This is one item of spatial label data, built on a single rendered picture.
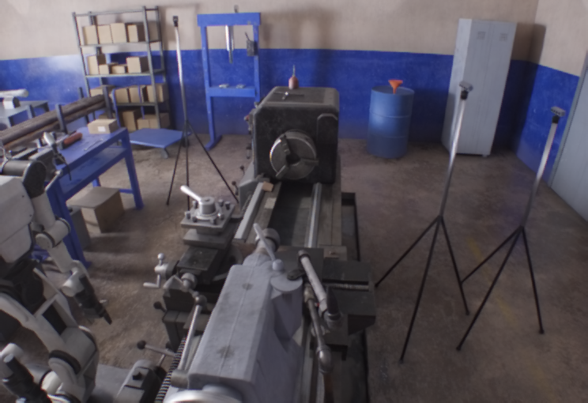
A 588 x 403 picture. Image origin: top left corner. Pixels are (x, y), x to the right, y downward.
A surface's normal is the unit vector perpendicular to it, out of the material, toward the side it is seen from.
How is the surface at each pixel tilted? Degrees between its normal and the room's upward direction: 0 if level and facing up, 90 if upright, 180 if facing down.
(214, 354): 0
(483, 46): 90
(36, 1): 90
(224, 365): 0
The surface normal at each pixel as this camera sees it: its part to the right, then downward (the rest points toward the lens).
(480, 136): -0.11, 0.44
